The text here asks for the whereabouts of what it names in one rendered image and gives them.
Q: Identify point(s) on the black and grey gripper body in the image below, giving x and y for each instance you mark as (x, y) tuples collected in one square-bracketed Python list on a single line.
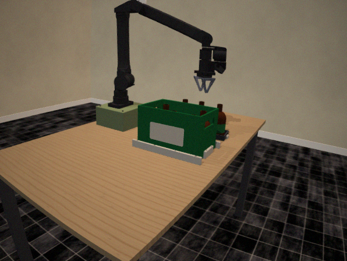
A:
[(203, 69)]

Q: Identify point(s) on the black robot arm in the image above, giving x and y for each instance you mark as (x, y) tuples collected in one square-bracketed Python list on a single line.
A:
[(124, 77)]

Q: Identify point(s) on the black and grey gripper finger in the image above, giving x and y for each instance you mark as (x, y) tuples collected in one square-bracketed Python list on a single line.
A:
[(196, 79), (204, 83)]

